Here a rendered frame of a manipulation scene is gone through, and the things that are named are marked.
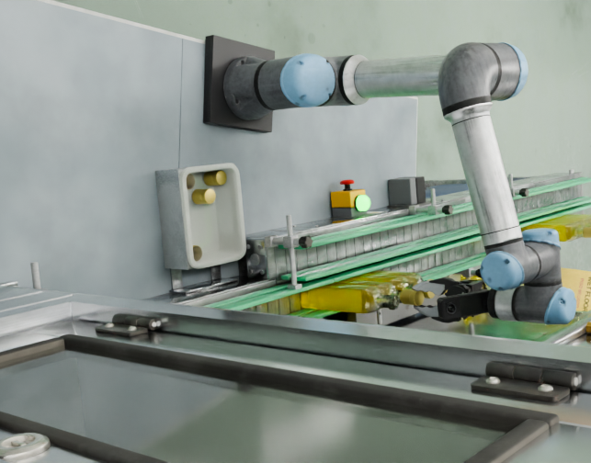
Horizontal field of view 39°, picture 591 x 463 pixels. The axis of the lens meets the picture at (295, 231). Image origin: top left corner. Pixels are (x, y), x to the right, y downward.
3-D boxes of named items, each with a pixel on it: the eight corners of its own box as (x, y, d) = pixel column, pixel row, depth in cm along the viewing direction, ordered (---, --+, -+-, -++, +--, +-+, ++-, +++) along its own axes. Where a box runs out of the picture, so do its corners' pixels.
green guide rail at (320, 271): (280, 279, 195) (306, 281, 190) (280, 276, 195) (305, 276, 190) (583, 198, 324) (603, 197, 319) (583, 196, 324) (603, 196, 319)
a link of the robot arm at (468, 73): (459, 31, 154) (528, 288, 151) (489, 33, 161) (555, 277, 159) (409, 53, 162) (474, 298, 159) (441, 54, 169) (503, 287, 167)
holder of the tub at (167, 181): (167, 292, 187) (190, 294, 182) (154, 170, 184) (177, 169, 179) (222, 278, 200) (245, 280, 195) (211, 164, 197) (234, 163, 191)
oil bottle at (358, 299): (301, 308, 201) (371, 314, 187) (299, 285, 201) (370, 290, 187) (315, 303, 206) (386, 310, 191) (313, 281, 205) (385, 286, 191)
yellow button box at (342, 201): (330, 217, 230) (352, 217, 225) (328, 190, 229) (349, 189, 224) (346, 214, 235) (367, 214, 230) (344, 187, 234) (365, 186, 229)
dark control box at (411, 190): (388, 206, 250) (412, 205, 245) (386, 179, 249) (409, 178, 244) (403, 202, 256) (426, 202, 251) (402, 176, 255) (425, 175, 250)
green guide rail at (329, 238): (278, 248, 194) (303, 249, 189) (278, 244, 194) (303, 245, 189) (582, 179, 323) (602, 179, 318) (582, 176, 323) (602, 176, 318)
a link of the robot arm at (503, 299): (512, 324, 171) (509, 286, 170) (492, 322, 174) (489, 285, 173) (528, 317, 177) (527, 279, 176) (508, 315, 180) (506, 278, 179)
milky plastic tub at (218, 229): (165, 269, 186) (191, 271, 180) (155, 169, 184) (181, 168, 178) (221, 256, 199) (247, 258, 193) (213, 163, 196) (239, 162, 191)
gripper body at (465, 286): (464, 310, 188) (513, 314, 180) (444, 319, 182) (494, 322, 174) (461, 277, 188) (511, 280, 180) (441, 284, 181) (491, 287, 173)
